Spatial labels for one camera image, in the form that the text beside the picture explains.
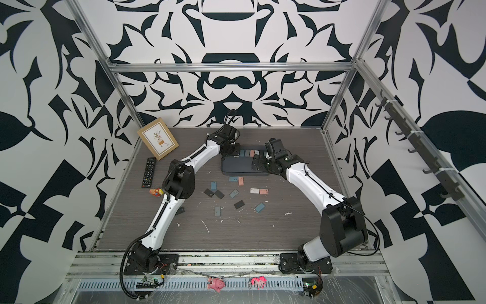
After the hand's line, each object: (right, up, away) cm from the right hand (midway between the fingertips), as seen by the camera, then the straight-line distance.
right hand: (260, 161), depth 87 cm
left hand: (-11, +6, +21) cm, 25 cm away
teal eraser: (-13, -10, +10) cm, 19 cm away
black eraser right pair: (-19, -17, +7) cm, 27 cm away
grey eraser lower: (-19, -23, 0) cm, 30 cm away
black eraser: (-9, -20, +2) cm, 23 cm away
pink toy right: (-2, -43, -17) cm, 46 cm away
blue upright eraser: (-22, -13, +8) cm, 27 cm away
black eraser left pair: (-24, -16, +7) cm, 30 cm away
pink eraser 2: (+3, -15, +7) cm, 17 cm away
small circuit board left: (-44, -45, -14) cm, 65 cm away
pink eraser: (-9, -10, +10) cm, 17 cm away
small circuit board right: (+18, -45, -16) cm, 51 cm away
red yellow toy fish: (-48, -15, +4) cm, 51 cm away
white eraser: (-1, -15, +7) cm, 16 cm away
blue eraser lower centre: (0, -22, +2) cm, 22 cm away
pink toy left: (-17, -42, -18) cm, 49 cm away
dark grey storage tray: (-9, -3, +18) cm, 20 cm away
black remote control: (-56, -6, +12) cm, 58 cm away
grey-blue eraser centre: (-13, -17, +6) cm, 22 cm away
